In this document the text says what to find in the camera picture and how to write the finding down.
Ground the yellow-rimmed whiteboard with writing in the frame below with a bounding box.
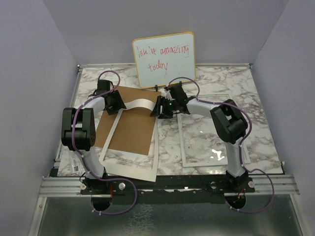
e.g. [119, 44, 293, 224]
[132, 31, 196, 89]

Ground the black whiteboard stand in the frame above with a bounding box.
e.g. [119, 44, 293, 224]
[154, 81, 182, 91]

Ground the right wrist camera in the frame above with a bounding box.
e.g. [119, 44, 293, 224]
[165, 90, 173, 100]

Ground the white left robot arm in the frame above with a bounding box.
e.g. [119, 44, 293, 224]
[61, 80, 126, 194]

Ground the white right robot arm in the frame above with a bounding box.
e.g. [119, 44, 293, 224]
[150, 83, 249, 192]

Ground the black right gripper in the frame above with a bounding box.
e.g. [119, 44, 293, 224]
[150, 96, 178, 120]

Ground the white photo mat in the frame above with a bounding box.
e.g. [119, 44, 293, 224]
[99, 99, 158, 182]

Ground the white picture frame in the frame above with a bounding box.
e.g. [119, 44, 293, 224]
[177, 92, 252, 168]

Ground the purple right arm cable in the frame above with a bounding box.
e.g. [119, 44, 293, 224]
[165, 77, 275, 213]

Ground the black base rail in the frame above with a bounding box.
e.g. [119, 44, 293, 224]
[80, 175, 255, 206]

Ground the brown backing board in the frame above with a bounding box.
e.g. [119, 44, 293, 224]
[95, 86, 161, 155]

